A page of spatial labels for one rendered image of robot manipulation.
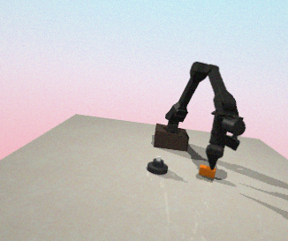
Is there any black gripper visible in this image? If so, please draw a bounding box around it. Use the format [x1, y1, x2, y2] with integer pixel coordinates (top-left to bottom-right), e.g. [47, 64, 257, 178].
[205, 127, 227, 170]

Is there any orange knob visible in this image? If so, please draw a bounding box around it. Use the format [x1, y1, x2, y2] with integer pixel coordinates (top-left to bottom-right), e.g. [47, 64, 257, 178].
[199, 164, 216, 178]

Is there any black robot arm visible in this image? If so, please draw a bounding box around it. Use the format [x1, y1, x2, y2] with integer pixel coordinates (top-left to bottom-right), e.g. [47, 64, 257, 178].
[164, 62, 246, 150]

